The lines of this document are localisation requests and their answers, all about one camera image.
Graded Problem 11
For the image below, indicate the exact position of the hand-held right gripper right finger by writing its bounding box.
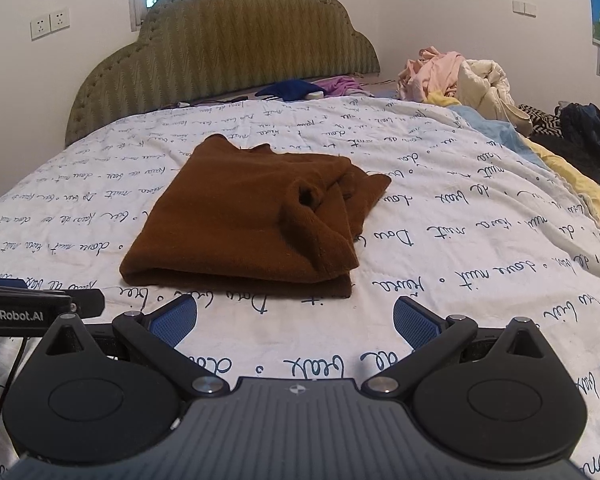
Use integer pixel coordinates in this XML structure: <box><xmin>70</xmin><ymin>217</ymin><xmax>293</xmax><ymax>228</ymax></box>
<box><xmin>360</xmin><ymin>295</ymin><xmax>554</xmax><ymax>402</ymax></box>

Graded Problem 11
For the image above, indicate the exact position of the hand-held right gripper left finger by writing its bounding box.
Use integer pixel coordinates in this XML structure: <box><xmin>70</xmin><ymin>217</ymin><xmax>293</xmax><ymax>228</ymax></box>
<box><xmin>42</xmin><ymin>294</ymin><xmax>231</xmax><ymax>402</ymax></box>

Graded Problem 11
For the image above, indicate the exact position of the brown knit sweater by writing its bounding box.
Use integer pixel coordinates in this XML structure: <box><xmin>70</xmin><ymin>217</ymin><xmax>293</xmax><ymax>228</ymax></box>
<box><xmin>120</xmin><ymin>134</ymin><xmax>392</xmax><ymax>300</ymax></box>

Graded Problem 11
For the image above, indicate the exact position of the pile of pink clothes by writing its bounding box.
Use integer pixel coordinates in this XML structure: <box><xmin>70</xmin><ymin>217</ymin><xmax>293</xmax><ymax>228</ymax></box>
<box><xmin>397</xmin><ymin>46</ymin><xmax>467</xmax><ymax>104</ymax></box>

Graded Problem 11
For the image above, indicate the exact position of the white script-printed blanket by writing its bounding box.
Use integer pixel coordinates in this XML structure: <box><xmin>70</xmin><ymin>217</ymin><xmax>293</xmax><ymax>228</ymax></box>
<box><xmin>0</xmin><ymin>94</ymin><xmax>600</xmax><ymax>480</ymax></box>

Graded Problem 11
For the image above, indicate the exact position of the light blue cloth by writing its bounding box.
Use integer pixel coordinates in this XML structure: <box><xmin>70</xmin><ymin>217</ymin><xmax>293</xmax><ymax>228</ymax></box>
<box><xmin>449</xmin><ymin>105</ymin><xmax>552</xmax><ymax>167</ymax></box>

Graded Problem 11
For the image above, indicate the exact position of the yellow cloth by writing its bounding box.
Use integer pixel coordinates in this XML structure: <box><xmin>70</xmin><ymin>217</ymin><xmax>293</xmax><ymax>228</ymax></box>
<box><xmin>425</xmin><ymin>91</ymin><xmax>600</xmax><ymax>242</ymax></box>

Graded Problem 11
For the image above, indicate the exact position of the black-white zigzag cloth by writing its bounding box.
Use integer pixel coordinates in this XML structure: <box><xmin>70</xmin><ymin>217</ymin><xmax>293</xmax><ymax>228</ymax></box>
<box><xmin>517</xmin><ymin>104</ymin><xmax>572</xmax><ymax>137</ymax></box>

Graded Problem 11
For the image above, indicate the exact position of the cream quilted cloth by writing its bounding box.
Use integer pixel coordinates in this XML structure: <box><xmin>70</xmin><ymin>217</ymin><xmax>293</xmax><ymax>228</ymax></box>
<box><xmin>457</xmin><ymin>59</ymin><xmax>534</xmax><ymax>136</ymax></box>

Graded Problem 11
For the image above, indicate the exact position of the purple cloth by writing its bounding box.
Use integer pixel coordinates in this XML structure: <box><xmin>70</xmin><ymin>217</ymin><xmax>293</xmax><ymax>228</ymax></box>
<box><xmin>312</xmin><ymin>75</ymin><xmax>369</xmax><ymax>97</ymax></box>

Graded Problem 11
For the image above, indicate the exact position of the dark blue cloth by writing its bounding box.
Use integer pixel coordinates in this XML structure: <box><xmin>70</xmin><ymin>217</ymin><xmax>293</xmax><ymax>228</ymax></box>
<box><xmin>255</xmin><ymin>79</ymin><xmax>327</xmax><ymax>102</ymax></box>

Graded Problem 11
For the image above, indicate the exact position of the dark blue clothing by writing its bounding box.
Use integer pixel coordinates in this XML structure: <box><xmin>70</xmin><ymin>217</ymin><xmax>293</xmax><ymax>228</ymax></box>
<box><xmin>555</xmin><ymin>102</ymin><xmax>600</xmax><ymax>162</ymax></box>

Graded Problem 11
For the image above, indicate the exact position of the green upholstered headboard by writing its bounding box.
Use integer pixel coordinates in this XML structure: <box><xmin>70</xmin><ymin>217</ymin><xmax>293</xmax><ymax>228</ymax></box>
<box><xmin>65</xmin><ymin>0</ymin><xmax>382</xmax><ymax>148</ymax></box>

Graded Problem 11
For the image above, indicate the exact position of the black cable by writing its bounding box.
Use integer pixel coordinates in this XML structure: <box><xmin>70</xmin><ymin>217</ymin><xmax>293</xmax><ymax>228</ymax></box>
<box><xmin>0</xmin><ymin>334</ymin><xmax>31</xmax><ymax>462</ymax></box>

